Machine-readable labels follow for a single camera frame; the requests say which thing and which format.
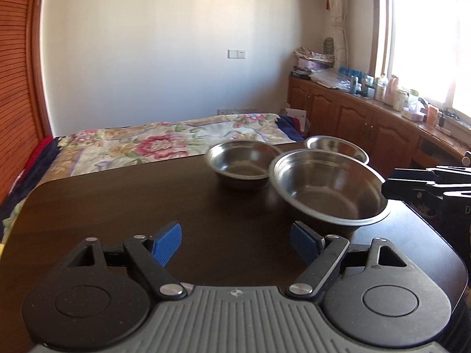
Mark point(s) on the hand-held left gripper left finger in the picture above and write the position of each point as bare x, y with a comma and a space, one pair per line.
167, 244

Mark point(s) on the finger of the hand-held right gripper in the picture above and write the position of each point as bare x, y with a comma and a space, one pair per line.
404, 188
412, 173

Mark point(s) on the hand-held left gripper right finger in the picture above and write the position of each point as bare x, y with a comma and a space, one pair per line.
305, 242

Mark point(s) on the large steel bowl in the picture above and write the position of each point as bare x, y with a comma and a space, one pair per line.
331, 191

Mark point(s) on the small steel bowl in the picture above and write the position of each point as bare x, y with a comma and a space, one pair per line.
338, 147
241, 163

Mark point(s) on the white tissue box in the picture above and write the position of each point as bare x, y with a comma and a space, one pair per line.
414, 114

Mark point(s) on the wooden cabinet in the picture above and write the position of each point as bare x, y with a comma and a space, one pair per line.
349, 117

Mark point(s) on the floral bedspread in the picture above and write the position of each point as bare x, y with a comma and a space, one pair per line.
165, 143

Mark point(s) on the dark blue cloth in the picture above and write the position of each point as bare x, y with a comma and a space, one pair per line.
289, 127

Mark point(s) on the clear plastic bag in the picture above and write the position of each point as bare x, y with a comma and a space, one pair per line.
329, 79

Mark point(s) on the white paper bag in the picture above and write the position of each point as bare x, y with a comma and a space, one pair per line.
296, 116

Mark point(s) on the wooden framed window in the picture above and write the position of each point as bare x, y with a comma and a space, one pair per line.
423, 44

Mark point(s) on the purple box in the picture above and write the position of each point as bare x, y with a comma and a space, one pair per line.
314, 65

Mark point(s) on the dark flat box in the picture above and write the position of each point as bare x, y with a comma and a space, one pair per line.
301, 72

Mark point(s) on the dark woven fan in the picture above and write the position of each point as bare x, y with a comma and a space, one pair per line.
329, 47

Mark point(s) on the pile of folded cloth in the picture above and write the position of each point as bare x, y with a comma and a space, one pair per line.
314, 54

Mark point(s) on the dark blue red blanket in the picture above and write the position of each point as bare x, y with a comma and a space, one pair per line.
33, 169

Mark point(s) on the white patterned curtain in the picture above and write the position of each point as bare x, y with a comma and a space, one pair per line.
336, 14

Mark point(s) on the wooden slatted wardrobe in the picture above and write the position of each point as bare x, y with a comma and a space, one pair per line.
18, 81

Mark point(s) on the wall outlet strip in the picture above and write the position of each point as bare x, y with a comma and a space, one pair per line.
235, 110

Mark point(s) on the white wall switch plate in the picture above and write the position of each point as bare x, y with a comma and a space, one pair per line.
236, 54

